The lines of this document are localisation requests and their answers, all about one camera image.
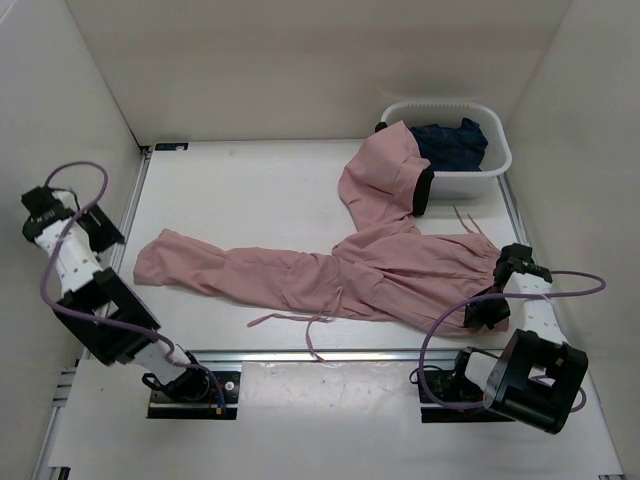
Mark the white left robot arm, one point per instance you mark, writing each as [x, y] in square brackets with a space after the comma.
[87, 287]

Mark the white plastic basket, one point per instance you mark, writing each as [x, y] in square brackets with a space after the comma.
[457, 185]

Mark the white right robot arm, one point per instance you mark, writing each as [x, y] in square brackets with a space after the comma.
[508, 389]

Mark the pink drawstring trousers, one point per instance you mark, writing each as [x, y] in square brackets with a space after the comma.
[387, 270]

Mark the blue denim jeans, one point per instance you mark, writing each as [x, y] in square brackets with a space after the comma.
[449, 149]

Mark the aluminium table frame rail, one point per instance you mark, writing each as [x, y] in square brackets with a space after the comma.
[325, 401]

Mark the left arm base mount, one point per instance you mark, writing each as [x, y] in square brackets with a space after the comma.
[195, 396]

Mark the black garment in basket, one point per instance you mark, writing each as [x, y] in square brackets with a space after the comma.
[422, 191]

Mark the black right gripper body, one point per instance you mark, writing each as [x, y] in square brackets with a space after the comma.
[488, 311]

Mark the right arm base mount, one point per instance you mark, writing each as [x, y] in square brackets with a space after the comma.
[450, 385]

